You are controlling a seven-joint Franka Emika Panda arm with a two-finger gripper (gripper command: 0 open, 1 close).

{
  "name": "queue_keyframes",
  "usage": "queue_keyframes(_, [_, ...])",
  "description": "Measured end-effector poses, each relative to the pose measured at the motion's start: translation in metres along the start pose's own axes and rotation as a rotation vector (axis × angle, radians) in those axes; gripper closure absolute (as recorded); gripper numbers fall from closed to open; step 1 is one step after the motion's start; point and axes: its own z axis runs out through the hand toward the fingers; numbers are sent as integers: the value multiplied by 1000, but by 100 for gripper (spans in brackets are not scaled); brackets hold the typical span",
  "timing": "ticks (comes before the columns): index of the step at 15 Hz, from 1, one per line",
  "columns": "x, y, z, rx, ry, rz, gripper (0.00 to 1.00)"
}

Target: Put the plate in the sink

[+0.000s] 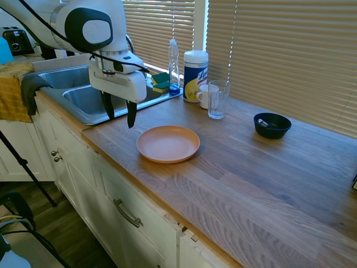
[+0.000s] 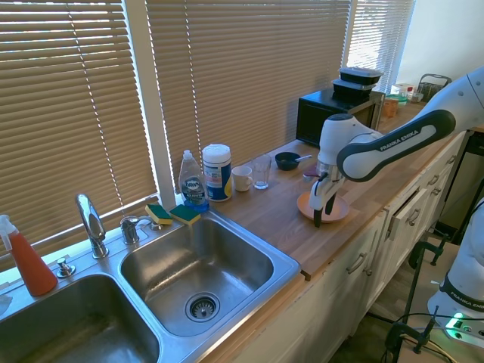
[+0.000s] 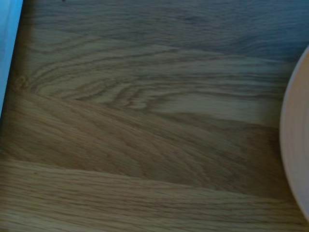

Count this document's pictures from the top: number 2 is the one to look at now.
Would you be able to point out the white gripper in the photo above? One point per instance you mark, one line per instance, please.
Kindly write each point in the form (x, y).
(318, 196)

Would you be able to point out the orange plate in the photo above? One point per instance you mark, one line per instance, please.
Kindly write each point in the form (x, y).
(338, 211)

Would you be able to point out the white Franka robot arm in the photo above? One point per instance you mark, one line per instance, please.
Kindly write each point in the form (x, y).
(397, 141)

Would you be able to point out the white ceramic mug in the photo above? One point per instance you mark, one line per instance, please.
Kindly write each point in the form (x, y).
(240, 179)

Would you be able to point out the stainless steel double sink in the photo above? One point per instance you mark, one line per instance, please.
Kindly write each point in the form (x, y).
(211, 261)

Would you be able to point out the metal sink drain strainer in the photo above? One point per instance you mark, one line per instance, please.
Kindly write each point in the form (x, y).
(202, 306)

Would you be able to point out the maroon small dish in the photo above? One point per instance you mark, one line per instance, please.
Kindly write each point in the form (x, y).
(311, 171)

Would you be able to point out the metal spoon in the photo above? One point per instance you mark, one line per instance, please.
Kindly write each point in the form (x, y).
(303, 157)

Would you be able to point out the dark blue bowl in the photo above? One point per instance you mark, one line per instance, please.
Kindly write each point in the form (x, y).
(286, 161)

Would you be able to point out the clear drinking glass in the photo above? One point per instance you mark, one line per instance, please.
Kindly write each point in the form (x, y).
(261, 170)

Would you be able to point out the white kitchen cabinet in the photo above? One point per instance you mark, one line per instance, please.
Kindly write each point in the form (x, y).
(340, 295)

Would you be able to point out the black microwave oven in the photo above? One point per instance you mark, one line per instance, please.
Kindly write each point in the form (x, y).
(315, 117)

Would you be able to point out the black C clamp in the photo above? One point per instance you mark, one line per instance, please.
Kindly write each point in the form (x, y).
(425, 249)
(410, 332)

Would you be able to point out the white wipes canister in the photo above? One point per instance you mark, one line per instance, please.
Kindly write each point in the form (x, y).
(217, 172)

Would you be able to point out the black plastic food container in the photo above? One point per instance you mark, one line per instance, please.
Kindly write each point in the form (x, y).
(351, 90)
(361, 75)

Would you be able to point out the clear dish soap bottle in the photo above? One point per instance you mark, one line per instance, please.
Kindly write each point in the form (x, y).
(193, 185)

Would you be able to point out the yellow green sponge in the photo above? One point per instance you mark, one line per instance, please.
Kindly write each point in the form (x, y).
(159, 214)
(185, 215)

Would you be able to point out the clear food storage container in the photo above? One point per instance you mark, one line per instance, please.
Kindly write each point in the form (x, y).
(402, 92)

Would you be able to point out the wide beige window blind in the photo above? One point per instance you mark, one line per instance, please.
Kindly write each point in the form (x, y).
(246, 75)
(64, 113)

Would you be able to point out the narrow white window blind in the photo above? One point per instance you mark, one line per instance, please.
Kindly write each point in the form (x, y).
(378, 34)

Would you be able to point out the chrome soap dispenser pump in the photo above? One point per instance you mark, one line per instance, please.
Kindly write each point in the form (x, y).
(130, 228)

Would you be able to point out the chrome kitchen faucet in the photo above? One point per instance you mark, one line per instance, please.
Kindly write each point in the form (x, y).
(90, 225)

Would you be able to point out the orange spray bottle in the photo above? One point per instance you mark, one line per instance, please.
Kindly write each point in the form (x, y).
(32, 264)

